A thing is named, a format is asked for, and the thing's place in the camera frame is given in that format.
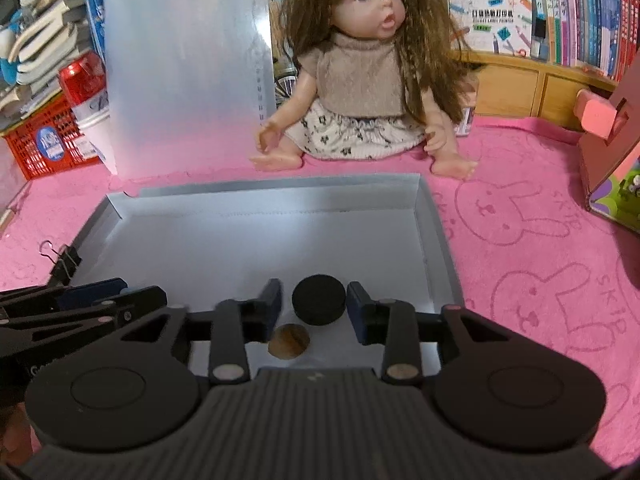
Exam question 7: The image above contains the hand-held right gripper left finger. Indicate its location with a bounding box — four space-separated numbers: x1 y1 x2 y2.
117 278 283 385

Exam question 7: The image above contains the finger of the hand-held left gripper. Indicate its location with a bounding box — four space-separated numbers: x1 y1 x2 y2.
0 286 168 358
0 278 130 311

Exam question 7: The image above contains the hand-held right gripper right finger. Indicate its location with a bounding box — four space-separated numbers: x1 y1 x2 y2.
346 281 506 385

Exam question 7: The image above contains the brown striped ball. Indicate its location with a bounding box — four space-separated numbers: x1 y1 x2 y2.
267 324 311 361

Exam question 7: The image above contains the black round puck white mark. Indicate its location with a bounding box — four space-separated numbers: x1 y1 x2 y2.
291 274 347 327

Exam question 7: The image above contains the grey cardboard box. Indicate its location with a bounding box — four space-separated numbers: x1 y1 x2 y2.
50 172 466 376

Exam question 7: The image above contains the person's left hand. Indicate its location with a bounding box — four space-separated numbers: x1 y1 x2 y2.
0 405 31 468

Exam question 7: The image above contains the black binder clip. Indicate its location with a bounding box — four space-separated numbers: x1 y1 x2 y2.
40 241 82 282

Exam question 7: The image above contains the red plastic basket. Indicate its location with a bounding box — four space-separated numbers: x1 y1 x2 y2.
0 92 103 181

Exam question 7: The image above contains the white paper cup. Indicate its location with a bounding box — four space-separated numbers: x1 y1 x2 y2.
72 95 118 173

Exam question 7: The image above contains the pink bunny print blanket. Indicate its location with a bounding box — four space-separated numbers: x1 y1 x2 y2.
0 112 640 466

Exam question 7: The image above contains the red soda can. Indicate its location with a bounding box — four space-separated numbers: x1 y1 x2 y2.
58 50 108 107

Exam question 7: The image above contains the small printed carton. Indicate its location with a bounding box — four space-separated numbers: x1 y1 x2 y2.
454 105 476 137

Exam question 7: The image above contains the translucent plastic clipboard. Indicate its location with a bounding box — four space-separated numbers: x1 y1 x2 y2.
102 0 276 182

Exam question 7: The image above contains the brown-haired doll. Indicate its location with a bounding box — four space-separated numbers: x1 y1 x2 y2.
250 0 479 181

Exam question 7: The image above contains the blue plush toy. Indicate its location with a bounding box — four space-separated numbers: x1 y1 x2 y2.
0 25 22 84

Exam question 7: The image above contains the stack of books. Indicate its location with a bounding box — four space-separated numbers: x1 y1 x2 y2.
0 0 108 131

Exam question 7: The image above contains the wooden drawer shelf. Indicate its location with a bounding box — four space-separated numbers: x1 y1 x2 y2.
450 50 618 133

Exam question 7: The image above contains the pink cardboard phone stand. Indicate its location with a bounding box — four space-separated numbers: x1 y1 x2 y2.
574 45 640 234

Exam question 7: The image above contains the white printed carton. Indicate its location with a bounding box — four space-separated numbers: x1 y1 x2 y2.
446 0 535 59

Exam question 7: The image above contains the row of colourful books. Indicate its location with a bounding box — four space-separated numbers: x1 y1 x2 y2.
82 0 640 83

